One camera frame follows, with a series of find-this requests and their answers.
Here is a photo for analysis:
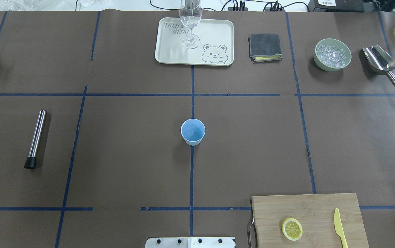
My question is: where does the steel muddler black tip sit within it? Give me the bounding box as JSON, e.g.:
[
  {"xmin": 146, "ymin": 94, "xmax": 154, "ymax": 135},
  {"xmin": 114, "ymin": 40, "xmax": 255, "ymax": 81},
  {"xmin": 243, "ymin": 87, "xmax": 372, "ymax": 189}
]
[{"xmin": 23, "ymin": 109, "xmax": 47, "ymax": 169}]

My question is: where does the grey folded cloth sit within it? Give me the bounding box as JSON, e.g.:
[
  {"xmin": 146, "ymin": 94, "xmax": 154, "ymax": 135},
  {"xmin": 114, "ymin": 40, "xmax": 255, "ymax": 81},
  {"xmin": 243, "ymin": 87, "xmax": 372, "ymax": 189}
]
[{"xmin": 248, "ymin": 33, "xmax": 283, "ymax": 62}]

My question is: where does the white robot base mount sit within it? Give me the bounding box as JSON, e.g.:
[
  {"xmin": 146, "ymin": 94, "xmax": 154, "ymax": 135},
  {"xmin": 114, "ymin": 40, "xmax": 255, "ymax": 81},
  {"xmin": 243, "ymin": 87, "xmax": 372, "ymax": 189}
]
[{"xmin": 145, "ymin": 237, "xmax": 236, "ymax": 248}]

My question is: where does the yellow plastic knife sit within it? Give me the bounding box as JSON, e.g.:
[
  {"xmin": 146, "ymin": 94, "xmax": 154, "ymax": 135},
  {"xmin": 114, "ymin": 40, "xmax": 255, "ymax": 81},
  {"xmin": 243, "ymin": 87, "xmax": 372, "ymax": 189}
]
[{"xmin": 334, "ymin": 208, "xmax": 348, "ymax": 248}]

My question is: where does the black power strip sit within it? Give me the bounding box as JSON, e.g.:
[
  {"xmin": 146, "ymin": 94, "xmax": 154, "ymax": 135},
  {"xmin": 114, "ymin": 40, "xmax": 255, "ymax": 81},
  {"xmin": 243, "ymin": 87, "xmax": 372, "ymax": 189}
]
[{"xmin": 224, "ymin": 0, "xmax": 248, "ymax": 12}]

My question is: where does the clear wine glass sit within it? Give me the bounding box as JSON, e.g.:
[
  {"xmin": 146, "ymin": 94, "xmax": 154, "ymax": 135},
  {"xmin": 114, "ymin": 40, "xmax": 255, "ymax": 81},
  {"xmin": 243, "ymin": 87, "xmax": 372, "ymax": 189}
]
[{"xmin": 179, "ymin": 0, "xmax": 202, "ymax": 49}]

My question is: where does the yellow lemon half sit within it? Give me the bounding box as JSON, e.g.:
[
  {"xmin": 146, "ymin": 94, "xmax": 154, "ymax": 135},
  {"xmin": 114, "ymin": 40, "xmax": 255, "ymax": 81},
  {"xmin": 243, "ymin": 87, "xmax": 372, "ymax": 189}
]
[{"xmin": 281, "ymin": 218, "xmax": 303, "ymax": 241}]

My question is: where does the cream bear serving tray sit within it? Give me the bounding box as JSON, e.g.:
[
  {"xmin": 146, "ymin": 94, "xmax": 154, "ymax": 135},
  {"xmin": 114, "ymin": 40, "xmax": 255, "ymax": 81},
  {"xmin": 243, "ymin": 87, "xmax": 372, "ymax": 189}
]
[{"xmin": 155, "ymin": 17, "xmax": 235, "ymax": 66}]

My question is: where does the steel ice scoop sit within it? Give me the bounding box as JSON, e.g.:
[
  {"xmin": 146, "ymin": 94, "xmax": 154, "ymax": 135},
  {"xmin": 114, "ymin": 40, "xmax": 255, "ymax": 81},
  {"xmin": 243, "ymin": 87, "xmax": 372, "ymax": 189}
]
[{"xmin": 362, "ymin": 45, "xmax": 395, "ymax": 87}]

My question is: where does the green bowl of ice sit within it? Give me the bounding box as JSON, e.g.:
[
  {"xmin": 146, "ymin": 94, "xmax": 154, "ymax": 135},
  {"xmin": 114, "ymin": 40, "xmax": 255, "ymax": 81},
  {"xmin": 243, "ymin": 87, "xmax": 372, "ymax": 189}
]
[{"xmin": 313, "ymin": 38, "xmax": 352, "ymax": 72}]

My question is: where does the wooden cutting board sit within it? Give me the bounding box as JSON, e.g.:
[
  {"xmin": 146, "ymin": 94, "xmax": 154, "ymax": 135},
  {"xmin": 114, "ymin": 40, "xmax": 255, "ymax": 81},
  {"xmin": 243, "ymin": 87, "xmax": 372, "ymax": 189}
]
[{"xmin": 248, "ymin": 193, "xmax": 369, "ymax": 248}]

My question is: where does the light blue paper cup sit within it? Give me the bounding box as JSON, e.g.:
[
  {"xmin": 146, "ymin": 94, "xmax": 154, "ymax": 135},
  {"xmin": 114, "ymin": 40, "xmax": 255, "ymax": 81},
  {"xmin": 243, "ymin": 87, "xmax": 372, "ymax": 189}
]
[{"xmin": 180, "ymin": 119, "xmax": 206, "ymax": 146}]

